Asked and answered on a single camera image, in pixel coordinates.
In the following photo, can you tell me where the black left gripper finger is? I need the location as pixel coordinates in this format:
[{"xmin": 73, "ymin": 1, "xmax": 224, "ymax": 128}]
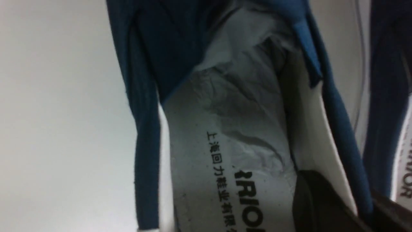
[{"xmin": 292, "ymin": 170, "xmax": 412, "ymax": 232}]

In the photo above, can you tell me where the navy slip-on shoe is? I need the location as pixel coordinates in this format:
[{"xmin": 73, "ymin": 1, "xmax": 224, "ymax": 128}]
[
  {"xmin": 106, "ymin": 0, "xmax": 373, "ymax": 232},
  {"xmin": 362, "ymin": 0, "xmax": 411, "ymax": 201}
]

